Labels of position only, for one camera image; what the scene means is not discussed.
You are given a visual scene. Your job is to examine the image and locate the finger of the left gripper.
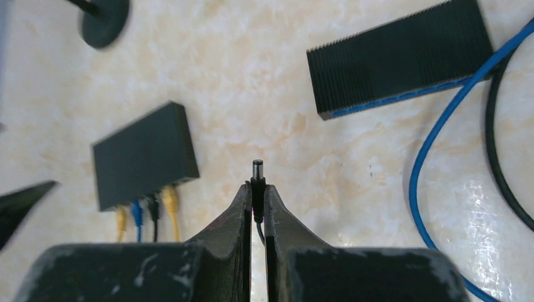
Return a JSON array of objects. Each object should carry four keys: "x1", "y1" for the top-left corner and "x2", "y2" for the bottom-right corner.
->
[{"x1": 1, "y1": 180, "x2": 58, "y2": 250}]

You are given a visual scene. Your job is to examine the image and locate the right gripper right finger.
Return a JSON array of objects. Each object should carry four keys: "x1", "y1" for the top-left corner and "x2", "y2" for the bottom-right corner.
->
[{"x1": 264, "y1": 185, "x2": 469, "y2": 301}]

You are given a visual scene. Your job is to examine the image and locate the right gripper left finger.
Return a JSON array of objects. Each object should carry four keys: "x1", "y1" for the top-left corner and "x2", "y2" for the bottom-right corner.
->
[{"x1": 14, "y1": 182, "x2": 252, "y2": 301}]

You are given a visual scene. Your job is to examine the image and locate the small black wall plug adapter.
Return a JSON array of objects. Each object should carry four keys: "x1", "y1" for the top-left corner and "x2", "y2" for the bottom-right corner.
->
[{"x1": 250, "y1": 159, "x2": 266, "y2": 245}]

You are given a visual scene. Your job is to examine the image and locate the large black network switch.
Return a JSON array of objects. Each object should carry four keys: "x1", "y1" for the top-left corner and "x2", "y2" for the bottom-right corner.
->
[{"x1": 91, "y1": 101, "x2": 200, "y2": 212}]

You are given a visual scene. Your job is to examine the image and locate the black ethernet cable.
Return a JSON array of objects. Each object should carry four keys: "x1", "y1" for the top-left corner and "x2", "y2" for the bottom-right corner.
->
[{"x1": 484, "y1": 50, "x2": 534, "y2": 232}]

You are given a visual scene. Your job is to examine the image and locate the small black ribbed network switch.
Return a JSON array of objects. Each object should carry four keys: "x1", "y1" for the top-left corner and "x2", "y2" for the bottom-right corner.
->
[{"x1": 307, "y1": 1, "x2": 494, "y2": 120}]

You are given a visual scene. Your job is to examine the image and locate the black round-base microphone stand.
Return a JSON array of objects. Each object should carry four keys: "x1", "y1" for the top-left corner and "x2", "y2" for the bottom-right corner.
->
[{"x1": 68, "y1": 0, "x2": 130, "y2": 50}]

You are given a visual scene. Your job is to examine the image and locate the long yellow ethernet cable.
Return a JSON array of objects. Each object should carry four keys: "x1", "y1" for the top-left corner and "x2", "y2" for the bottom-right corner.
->
[{"x1": 161, "y1": 186, "x2": 181, "y2": 243}]

